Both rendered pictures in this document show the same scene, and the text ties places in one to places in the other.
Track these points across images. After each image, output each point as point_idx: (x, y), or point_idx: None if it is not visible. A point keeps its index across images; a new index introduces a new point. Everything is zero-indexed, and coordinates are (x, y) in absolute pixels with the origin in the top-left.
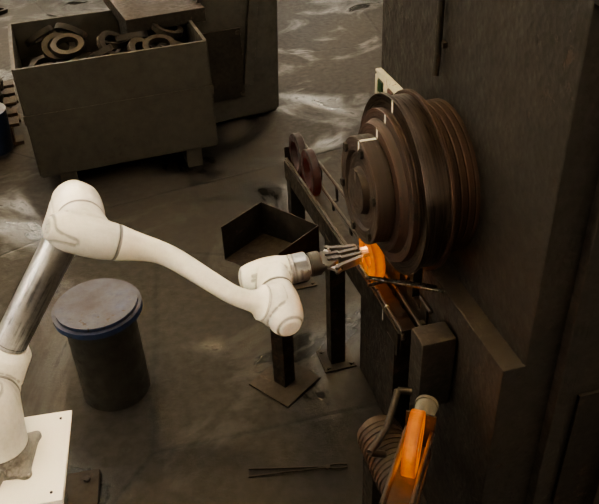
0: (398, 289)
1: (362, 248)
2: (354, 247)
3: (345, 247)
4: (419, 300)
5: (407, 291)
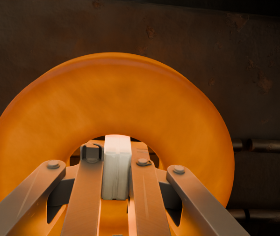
0: (251, 209)
1: (115, 149)
2: (80, 169)
3: (37, 203)
4: None
5: (243, 202)
